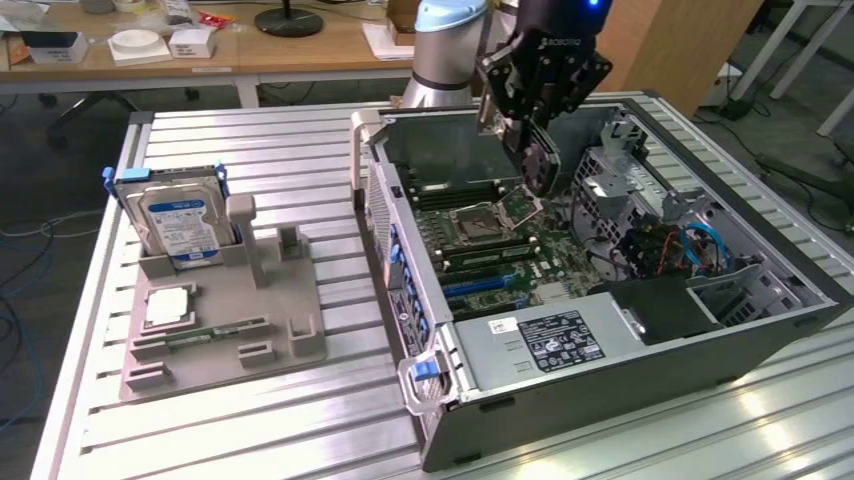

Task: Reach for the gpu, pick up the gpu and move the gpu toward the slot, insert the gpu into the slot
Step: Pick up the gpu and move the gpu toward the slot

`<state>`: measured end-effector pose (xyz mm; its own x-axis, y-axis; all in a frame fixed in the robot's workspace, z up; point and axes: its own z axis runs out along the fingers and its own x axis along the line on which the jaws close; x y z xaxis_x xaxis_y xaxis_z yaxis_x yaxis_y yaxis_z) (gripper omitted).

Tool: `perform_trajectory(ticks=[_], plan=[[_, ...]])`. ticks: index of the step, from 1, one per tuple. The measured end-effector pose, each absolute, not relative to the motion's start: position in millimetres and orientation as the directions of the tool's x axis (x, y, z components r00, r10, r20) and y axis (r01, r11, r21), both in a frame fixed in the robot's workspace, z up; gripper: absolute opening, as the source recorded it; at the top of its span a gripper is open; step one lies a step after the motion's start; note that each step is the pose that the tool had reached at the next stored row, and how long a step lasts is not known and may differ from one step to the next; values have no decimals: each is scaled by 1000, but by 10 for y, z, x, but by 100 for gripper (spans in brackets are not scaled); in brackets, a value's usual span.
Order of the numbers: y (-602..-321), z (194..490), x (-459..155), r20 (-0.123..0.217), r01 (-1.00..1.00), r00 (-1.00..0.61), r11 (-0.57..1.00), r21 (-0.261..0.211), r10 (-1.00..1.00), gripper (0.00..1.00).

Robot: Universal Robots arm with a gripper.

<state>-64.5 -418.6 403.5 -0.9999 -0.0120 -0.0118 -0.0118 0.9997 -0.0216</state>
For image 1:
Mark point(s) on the white table frame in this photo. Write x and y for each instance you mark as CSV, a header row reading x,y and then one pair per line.
x,y
803,50

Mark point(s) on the grey parts rack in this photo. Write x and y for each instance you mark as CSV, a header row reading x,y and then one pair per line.
x,y
267,300

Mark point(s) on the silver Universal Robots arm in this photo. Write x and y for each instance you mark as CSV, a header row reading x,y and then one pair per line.
x,y
440,55

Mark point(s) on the blue expansion slot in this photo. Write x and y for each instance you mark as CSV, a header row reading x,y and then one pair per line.
x,y
473,285

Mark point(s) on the grey power supply unit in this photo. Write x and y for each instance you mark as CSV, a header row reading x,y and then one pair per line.
x,y
500,350

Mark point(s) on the silver CPU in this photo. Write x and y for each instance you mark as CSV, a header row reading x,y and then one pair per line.
x,y
167,307

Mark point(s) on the metal drive cage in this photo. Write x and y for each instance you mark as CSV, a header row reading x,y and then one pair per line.
x,y
747,295

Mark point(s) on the small white labelled box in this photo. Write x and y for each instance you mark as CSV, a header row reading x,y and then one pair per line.
x,y
192,45

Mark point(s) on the grey cup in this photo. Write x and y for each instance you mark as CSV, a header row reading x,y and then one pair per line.
x,y
97,6

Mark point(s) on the green motherboard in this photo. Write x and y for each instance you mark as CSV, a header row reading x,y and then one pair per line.
x,y
553,250

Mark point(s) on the white round holder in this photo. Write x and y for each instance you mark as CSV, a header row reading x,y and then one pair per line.
x,y
136,47

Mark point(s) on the open black PC case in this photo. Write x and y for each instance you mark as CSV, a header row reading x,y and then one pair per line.
x,y
600,380

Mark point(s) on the metal disk bay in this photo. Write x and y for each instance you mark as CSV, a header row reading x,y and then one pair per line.
x,y
614,190

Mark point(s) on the black lamp base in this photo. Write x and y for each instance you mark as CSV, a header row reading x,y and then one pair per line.
x,y
289,22

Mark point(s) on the blue case latch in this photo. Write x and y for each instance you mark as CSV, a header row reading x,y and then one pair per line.
x,y
423,372

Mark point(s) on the graphics card with metal bracket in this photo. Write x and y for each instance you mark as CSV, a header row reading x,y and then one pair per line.
x,y
540,160

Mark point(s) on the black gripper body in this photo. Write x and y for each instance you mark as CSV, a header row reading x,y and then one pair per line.
x,y
563,25

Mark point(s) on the CPU socket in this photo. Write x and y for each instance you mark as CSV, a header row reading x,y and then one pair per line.
x,y
479,222

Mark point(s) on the wooden cabinet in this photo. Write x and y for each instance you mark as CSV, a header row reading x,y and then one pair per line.
x,y
667,50

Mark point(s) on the brown cardboard box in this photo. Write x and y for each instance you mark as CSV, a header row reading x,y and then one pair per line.
x,y
401,22

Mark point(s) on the hard disk in blue caddy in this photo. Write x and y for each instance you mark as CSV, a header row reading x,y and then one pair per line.
x,y
176,220

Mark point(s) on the metal socket cover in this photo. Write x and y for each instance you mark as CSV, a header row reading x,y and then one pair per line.
x,y
516,207

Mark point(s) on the black RAM stick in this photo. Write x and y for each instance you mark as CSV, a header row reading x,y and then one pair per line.
x,y
487,255

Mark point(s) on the green RAM stick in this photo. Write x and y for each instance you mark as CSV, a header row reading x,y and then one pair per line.
x,y
200,335

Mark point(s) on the red packet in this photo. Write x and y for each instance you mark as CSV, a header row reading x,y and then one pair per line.
x,y
216,21

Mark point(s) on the white box with dark lid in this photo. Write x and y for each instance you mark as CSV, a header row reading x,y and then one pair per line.
x,y
56,47

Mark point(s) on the black chair base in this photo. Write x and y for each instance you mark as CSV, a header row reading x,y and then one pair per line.
x,y
62,117

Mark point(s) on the wooden desk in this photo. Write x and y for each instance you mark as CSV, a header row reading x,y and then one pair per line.
x,y
267,55

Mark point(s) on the white paper stack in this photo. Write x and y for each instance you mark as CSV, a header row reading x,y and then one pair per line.
x,y
383,47

